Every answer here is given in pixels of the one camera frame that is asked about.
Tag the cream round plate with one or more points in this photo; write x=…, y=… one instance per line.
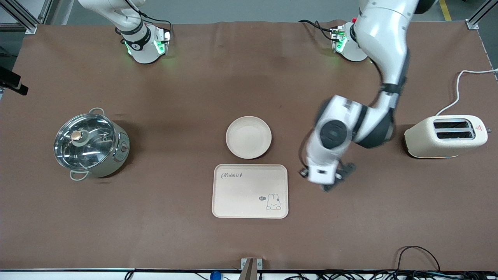
x=249, y=138

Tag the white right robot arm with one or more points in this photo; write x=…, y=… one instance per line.
x=140, y=46

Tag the cream rabbit print tray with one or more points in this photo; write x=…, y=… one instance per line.
x=249, y=194

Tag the glass pot lid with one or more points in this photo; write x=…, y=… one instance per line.
x=83, y=142

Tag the cream two-slot toaster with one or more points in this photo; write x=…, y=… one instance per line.
x=439, y=142

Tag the steel electric cooking pot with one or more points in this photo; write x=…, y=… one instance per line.
x=116, y=153

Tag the brown table cover mat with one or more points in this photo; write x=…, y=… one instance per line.
x=194, y=97

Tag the blue round knob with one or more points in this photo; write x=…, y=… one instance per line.
x=215, y=276

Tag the aluminium frame profile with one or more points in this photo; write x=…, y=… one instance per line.
x=476, y=17
x=23, y=17

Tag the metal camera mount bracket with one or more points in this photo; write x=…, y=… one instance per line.
x=251, y=268

